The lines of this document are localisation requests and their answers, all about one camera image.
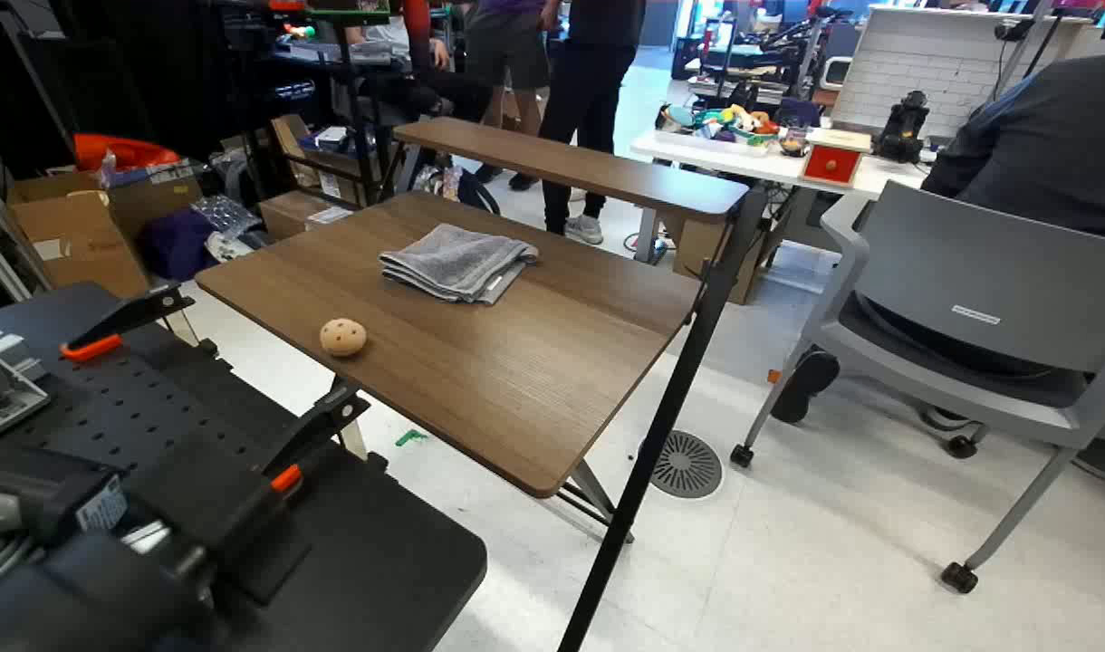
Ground round metal floor drain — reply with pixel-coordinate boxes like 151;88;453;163
649;429;723;500

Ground standing person black trousers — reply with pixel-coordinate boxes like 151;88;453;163
535;0;652;248

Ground seated person in grey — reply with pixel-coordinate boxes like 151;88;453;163
769;48;1105;429

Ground small flat cardboard box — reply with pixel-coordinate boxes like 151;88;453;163
257;190;357;242

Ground black tabletop device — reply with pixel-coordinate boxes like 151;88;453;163
873;88;936;168

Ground small black orange clamp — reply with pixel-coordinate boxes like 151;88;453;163
53;284;200;371

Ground black table leg frame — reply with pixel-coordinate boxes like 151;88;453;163
548;456;620;535

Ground black perforated platform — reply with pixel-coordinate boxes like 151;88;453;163
0;284;488;652

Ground white table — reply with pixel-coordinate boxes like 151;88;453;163
629;124;936;194

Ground white perforated board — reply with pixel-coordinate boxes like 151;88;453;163
831;2;1096;140

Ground grey towel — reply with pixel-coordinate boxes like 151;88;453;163
378;222;544;309

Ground black tripod pole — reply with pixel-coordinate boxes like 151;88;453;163
558;178;780;652

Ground colourful toy pile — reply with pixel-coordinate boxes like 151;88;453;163
661;100;783;145

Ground tan cookie plush toy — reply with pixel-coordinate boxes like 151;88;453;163
314;316;374;363

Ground grey rolling chair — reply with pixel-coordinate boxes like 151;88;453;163
727;178;1105;599

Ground large black orange clamp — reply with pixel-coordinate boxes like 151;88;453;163
147;382;374;582

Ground large open cardboard box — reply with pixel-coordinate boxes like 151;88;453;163
3;175;155;306

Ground purple cloth bag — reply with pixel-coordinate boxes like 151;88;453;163
129;205;221;284

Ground narrow brown wooden table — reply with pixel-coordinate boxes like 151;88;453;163
390;112;748;222

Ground orange bag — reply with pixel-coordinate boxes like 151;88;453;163
70;132;186;175

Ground red box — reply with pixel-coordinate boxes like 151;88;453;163
802;140;867;190

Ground printed card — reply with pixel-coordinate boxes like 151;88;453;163
0;354;53;440

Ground cardboard box under white table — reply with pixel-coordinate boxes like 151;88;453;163
671;214;780;306

